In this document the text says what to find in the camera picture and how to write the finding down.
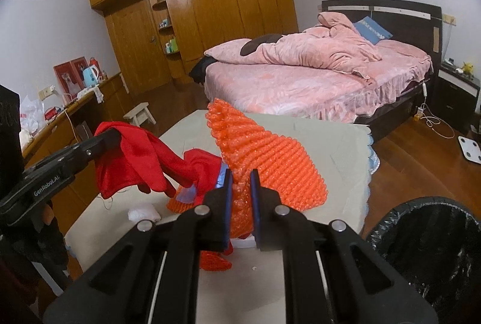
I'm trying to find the wooden wardrobe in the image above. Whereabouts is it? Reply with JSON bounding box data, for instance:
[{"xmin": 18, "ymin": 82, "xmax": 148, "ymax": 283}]
[{"xmin": 87, "ymin": 0, "xmax": 324, "ymax": 99}]

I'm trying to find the white plastic bag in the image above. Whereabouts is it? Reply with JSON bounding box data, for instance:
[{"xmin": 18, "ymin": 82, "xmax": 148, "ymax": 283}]
[{"xmin": 19, "ymin": 95, "xmax": 46, "ymax": 130}]

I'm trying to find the light blue kettle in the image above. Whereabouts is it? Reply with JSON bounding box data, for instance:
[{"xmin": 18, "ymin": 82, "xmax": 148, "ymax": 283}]
[{"xmin": 82, "ymin": 66, "xmax": 101, "ymax": 88}]

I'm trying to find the wooden sideboard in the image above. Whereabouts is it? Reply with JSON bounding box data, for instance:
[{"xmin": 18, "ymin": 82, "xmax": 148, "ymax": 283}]
[{"xmin": 20, "ymin": 72, "xmax": 129, "ymax": 234}]

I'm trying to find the dark brown cushion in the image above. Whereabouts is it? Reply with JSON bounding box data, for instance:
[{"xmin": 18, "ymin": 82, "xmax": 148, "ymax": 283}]
[{"xmin": 240, "ymin": 34, "xmax": 290, "ymax": 57}]

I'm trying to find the blue pillow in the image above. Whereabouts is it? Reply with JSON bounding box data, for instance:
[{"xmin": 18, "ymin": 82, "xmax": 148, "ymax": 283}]
[{"xmin": 353, "ymin": 18, "xmax": 393, "ymax": 45}]

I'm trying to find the small red photo frame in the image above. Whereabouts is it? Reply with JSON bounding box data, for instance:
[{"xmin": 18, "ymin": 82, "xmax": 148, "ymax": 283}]
[{"xmin": 70, "ymin": 57, "xmax": 91, "ymax": 83}]

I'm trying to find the person's left hand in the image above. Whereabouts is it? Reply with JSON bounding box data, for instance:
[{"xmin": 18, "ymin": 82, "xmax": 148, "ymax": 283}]
[{"xmin": 42, "ymin": 201, "xmax": 58, "ymax": 232}]

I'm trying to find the beige tablecloth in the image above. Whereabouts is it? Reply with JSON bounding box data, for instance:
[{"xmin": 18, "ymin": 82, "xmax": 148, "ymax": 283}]
[{"xmin": 64, "ymin": 110, "xmax": 380, "ymax": 324}]

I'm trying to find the white floor cable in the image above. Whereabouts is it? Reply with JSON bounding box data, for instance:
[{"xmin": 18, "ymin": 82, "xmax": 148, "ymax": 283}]
[{"xmin": 420, "ymin": 104, "xmax": 456, "ymax": 140}]

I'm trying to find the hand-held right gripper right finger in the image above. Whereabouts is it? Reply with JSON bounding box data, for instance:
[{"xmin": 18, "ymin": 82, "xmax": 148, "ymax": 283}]
[{"xmin": 250, "ymin": 170, "xmax": 439, "ymax": 324}]

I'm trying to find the dark nightstand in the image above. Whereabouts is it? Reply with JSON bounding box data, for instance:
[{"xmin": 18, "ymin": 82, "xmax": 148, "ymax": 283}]
[{"xmin": 436, "ymin": 61, "xmax": 481, "ymax": 133}]

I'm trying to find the pink quilt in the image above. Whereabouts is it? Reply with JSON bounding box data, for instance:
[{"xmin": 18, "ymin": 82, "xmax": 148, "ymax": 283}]
[{"xmin": 205, "ymin": 12, "xmax": 384, "ymax": 84}]

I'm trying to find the large orange foam net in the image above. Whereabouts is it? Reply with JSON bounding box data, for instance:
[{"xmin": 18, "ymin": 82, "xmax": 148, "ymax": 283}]
[{"xmin": 205, "ymin": 98, "xmax": 327, "ymax": 239}]

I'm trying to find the white bathroom scale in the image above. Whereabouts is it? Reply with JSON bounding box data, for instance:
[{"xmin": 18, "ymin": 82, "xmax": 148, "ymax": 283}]
[{"xmin": 458, "ymin": 136, "xmax": 481, "ymax": 164}]

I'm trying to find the black trash bin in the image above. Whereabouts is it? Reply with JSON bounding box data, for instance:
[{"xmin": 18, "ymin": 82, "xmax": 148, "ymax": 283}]
[{"xmin": 366, "ymin": 196, "xmax": 481, "ymax": 324}]

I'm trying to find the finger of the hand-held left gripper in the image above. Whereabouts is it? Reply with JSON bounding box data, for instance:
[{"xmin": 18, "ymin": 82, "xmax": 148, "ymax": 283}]
[{"xmin": 45, "ymin": 129, "xmax": 123, "ymax": 178}]

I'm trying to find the crumpled white tissue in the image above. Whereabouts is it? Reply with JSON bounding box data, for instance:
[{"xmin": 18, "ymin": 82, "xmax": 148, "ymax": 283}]
[{"xmin": 128, "ymin": 207, "xmax": 158, "ymax": 222}]

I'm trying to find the red cloth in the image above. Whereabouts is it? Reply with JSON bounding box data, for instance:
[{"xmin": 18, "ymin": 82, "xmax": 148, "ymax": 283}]
[{"xmin": 93, "ymin": 121, "xmax": 222, "ymax": 204}]

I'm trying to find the bed with dark headboard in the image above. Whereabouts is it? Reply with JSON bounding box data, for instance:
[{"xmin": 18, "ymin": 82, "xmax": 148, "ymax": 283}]
[{"xmin": 203, "ymin": 0, "xmax": 444, "ymax": 142}]

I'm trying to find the black clothing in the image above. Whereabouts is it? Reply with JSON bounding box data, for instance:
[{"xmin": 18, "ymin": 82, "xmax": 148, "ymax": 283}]
[{"xmin": 189, "ymin": 57, "xmax": 219, "ymax": 84}]

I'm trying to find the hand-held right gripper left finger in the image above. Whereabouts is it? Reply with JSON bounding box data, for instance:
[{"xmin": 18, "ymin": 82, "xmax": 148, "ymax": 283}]
[{"xmin": 44, "ymin": 170, "xmax": 235, "ymax": 324}]

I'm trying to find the small white stool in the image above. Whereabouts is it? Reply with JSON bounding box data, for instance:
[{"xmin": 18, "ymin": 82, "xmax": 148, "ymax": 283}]
[{"xmin": 123, "ymin": 102, "xmax": 155, "ymax": 127}]

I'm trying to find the large red photo frame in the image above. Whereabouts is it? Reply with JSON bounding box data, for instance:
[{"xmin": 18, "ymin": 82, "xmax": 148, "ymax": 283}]
[{"xmin": 53, "ymin": 62, "xmax": 84, "ymax": 98}]

